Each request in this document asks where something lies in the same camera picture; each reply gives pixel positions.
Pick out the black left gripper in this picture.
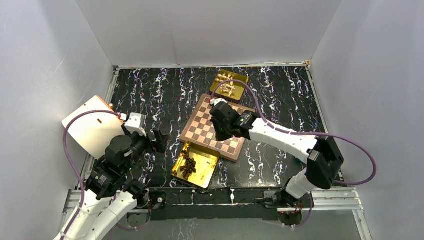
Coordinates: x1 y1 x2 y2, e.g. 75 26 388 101
122 122 170 173

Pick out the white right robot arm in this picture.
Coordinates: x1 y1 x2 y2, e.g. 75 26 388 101
209 98 344 207

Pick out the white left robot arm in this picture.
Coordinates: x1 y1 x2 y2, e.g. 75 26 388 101
56 128 170 240

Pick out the wooden folding chess board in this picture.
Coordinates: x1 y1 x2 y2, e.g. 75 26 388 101
179 93 245 163

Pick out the gold tin with light pieces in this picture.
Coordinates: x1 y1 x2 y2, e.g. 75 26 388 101
208 69 249 104

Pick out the pile of light chess pieces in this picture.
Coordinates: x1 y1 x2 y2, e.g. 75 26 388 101
215 73 236 97

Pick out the pile of dark chess pieces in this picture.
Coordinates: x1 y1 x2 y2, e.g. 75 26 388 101
179 146 197 180

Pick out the gold tin with dark pieces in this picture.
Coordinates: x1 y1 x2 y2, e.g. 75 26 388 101
171 141 221 191

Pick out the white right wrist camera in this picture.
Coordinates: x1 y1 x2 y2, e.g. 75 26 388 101
209 98 228 107

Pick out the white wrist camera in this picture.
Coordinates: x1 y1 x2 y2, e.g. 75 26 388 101
124 112 147 137
209 98 228 107

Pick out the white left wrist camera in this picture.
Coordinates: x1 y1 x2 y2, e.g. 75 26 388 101
124 112 147 137

